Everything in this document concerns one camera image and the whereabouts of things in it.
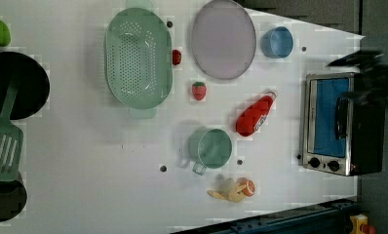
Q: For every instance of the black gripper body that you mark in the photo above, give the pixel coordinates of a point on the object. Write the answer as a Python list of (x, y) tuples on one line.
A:
[(375, 78)]

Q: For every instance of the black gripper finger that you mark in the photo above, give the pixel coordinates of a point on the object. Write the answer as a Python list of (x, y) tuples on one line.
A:
[(357, 96), (360, 59)]

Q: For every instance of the red ketchup bottle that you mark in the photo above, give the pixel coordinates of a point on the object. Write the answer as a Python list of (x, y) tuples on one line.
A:
[(255, 115)]

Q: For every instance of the silver toaster oven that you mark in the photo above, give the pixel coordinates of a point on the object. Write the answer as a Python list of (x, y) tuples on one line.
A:
[(340, 136)]

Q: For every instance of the blue cup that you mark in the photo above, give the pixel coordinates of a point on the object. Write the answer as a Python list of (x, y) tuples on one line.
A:
[(277, 43)]

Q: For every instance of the yellow red emergency button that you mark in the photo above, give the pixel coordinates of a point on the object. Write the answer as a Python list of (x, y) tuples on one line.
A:
[(361, 225)]

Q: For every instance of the lilac round plate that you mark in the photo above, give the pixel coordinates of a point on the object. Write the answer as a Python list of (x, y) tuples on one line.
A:
[(223, 39)]

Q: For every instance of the toy orange half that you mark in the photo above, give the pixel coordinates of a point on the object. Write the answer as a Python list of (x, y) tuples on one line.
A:
[(249, 187)]

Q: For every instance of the green mug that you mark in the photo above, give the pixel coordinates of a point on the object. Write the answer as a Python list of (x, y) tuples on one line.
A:
[(209, 149)]

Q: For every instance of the light red toy strawberry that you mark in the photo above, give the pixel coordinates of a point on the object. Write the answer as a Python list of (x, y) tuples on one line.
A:
[(199, 90)]

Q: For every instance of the peeled toy banana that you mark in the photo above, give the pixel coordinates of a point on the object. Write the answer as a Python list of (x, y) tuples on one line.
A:
[(230, 191)]

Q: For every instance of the dark red toy strawberry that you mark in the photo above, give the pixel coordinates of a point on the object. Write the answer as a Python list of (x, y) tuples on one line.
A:
[(176, 57)]

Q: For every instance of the green perforated colander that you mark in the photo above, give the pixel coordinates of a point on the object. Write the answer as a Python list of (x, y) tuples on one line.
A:
[(138, 58)]

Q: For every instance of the black frying pan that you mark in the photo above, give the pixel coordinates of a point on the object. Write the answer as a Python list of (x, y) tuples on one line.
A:
[(31, 80)]

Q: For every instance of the green slotted spatula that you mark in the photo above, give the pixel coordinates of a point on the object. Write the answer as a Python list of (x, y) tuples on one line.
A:
[(11, 138)]

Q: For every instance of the black pot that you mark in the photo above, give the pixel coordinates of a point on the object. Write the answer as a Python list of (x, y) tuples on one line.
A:
[(13, 198)]

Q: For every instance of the blue metal frame rail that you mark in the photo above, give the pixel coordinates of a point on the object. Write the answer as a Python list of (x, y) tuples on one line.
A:
[(325, 218)]

